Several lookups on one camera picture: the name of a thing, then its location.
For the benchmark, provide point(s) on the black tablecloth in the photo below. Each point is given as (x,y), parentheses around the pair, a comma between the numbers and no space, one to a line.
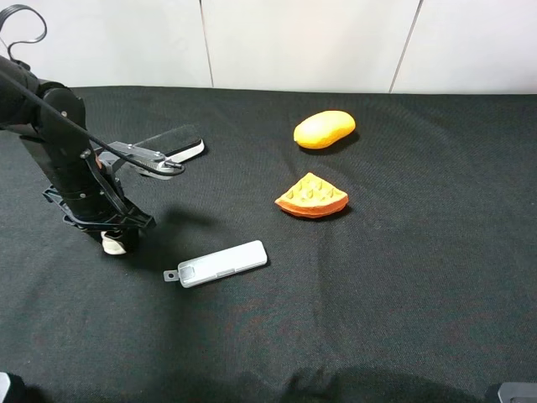
(422,289)

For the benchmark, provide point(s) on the black white board eraser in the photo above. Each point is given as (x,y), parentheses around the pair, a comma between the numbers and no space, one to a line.
(177,145)

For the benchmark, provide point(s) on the orange waffle slice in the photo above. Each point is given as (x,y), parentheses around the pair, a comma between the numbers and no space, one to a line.
(312,197)

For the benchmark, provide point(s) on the grey bracket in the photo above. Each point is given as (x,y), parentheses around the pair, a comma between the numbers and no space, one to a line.
(517,392)
(5,387)

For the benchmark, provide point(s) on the yellow mango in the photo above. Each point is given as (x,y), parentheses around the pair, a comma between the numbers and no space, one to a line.
(323,129)

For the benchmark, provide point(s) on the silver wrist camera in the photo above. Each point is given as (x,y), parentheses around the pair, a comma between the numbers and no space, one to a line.
(153,163)

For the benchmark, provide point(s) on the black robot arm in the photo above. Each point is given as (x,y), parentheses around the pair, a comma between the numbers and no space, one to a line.
(50,120)

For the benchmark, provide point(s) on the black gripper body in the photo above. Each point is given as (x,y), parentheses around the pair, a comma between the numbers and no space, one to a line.
(88,193)

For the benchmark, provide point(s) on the black mesh gripper finger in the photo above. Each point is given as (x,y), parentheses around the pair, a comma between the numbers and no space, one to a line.
(129,239)

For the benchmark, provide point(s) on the grey flat usb device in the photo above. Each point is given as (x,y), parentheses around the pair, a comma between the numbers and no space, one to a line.
(218,265)

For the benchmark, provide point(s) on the grey bracket bottom left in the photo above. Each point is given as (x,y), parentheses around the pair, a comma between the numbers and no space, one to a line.
(5,387)

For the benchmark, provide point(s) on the grey bracket bottom right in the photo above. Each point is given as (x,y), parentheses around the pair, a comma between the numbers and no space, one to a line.
(517,392)

